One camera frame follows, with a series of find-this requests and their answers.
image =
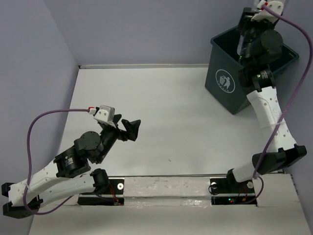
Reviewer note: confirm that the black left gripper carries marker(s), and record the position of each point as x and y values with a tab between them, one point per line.
132	133

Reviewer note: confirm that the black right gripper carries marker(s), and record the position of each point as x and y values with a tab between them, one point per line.
246	21

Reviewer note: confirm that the large clear unlabeled bottle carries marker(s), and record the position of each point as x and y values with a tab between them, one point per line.
241	48

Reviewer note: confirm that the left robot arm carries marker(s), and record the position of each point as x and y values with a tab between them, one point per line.
70	172

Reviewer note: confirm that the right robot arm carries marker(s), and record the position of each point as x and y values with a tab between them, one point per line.
281	149

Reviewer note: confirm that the dark green plastic bin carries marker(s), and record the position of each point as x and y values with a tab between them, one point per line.
223	80

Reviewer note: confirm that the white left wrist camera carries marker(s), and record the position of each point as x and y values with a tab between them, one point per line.
103	113

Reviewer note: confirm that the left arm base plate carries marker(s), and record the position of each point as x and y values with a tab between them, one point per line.
113	196

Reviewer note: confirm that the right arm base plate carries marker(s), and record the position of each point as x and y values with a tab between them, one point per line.
222	193

